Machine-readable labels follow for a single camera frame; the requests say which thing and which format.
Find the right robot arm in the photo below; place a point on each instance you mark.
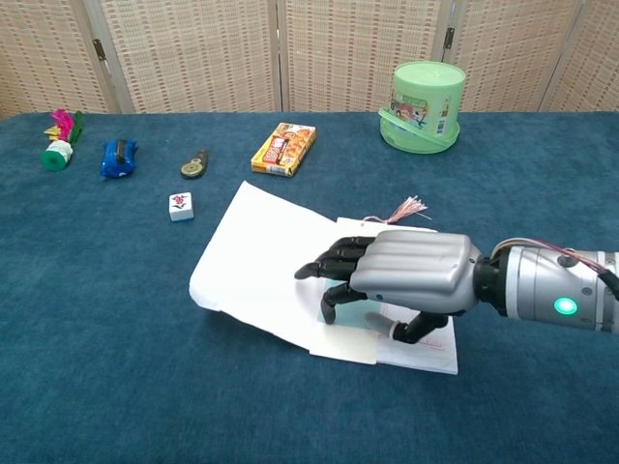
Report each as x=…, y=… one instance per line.
x=541, y=290

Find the woven folding screen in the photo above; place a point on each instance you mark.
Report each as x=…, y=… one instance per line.
x=193, y=53

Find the colourful feather shuttlecock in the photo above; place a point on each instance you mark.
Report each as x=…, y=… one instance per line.
x=55, y=157

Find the light blue tasselled bookmark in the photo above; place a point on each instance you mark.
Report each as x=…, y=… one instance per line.
x=345, y=345

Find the yellow snack box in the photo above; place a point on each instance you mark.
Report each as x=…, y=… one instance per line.
x=283, y=150

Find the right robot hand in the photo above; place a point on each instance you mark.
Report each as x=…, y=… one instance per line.
x=416, y=270

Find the yellow white paper booklet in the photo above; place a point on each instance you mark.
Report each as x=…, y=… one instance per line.
x=251, y=261

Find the dark blue carpeted table surface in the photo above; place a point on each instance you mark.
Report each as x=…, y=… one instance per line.
x=121, y=362

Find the white mahjong tile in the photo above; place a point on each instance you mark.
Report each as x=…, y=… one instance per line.
x=181, y=208

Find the green plastic bucket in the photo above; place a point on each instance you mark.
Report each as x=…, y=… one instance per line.
x=425, y=111

